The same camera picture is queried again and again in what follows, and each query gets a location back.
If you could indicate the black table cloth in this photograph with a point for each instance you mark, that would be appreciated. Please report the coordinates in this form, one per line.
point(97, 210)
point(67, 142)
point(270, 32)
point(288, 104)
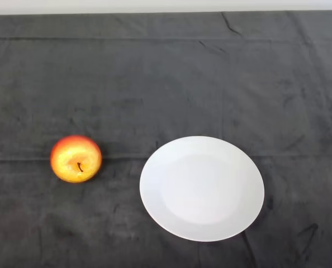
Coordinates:
point(166, 83)

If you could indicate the white round plate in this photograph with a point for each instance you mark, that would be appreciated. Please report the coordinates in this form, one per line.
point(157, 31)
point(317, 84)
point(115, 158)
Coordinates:
point(202, 190)

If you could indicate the red yellow apple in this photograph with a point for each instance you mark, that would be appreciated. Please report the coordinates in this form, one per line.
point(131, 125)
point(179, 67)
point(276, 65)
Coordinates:
point(71, 156)

